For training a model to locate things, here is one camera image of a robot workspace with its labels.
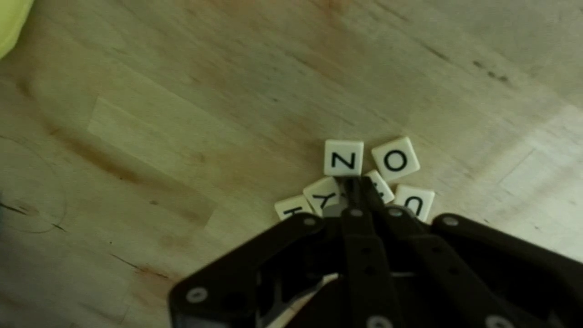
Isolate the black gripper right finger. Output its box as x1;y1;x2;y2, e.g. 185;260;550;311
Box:
362;175;583;328

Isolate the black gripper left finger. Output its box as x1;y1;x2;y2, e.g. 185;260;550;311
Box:
167;175;406;328

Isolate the white letter tile H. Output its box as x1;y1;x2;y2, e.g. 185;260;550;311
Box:
273;193;317;222

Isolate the white letter tile U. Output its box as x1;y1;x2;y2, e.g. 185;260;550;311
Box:
391;184;437;224

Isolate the white letter tile O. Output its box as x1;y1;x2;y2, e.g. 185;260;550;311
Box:
369;135;422;186

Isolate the yellow fabric bag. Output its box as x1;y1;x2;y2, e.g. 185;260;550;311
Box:
0;0;34;60

